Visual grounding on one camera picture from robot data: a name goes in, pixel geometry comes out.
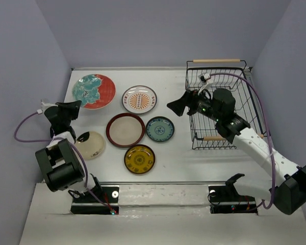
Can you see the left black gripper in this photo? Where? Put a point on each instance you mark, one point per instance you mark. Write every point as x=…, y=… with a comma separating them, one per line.
x=73, y=106

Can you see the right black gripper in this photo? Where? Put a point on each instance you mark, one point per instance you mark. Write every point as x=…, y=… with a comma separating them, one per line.
x=189, y=99

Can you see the red teal floral plate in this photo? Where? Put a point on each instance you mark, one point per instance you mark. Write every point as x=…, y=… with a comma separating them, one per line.
x=95, y=91

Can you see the white plate orange sunburst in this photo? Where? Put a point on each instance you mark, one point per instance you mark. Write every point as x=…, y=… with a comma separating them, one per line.
x=139, y=99

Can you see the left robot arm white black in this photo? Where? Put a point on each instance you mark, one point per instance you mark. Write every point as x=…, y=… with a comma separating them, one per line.
x=61, y=164

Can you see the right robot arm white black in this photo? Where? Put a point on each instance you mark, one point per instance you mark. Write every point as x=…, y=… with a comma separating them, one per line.
x=287, y=189

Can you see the blue white floral small plate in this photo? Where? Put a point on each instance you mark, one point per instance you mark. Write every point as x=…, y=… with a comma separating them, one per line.
x=160, y=129

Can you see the cream translucent plate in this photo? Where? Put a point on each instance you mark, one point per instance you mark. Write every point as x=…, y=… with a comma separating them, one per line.
x=90, y=144

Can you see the dark red rimmed beige plate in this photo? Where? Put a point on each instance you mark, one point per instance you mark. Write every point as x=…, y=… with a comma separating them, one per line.
x=125, y=130

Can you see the yellow black patterned plate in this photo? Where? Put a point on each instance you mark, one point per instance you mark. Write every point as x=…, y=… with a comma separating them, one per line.
x=139, y=159

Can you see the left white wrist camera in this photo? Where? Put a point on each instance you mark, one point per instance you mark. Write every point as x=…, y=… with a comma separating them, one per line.
x=45, y=104

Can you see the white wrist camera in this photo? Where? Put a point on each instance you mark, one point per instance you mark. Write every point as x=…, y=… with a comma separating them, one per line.
x=205, y=78
x=45, y=104

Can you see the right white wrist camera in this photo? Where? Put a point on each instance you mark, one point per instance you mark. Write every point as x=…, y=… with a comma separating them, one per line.
x=205, y=78

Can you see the black wire dish rack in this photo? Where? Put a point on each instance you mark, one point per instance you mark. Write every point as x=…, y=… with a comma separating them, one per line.
x=203, y=133

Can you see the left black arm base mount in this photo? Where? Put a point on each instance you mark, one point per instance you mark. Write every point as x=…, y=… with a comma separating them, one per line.
x=104, y=201

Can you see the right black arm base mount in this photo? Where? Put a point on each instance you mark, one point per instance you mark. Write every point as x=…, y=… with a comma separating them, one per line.
x=223, y=200

